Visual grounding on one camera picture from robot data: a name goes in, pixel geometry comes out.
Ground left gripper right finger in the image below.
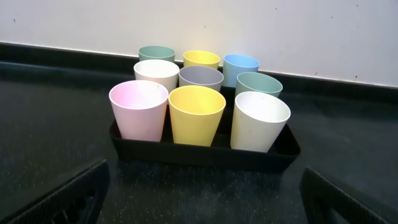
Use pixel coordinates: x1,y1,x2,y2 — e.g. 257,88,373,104
298,166,398,224

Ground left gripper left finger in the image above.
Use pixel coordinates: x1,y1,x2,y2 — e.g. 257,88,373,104
0,158,111,224

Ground white cup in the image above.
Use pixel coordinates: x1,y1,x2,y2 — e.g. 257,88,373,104
229,91,292,154
133,58,180,94

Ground pink cup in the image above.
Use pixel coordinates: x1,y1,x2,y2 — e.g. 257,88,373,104
108,80,169,142

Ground black tray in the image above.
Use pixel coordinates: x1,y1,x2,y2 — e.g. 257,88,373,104
108,85,302,174

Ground green cup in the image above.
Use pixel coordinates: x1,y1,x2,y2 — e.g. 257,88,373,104
234,72,284,98
138,45,177,63

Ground yellow cup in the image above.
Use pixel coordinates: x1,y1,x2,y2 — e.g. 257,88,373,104
183,50,221,70
168,85,227,147

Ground blue cup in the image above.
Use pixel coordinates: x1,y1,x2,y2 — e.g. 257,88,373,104
222,54,261,88

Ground grey cup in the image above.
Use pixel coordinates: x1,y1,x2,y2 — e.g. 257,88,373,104
178,65,224,93

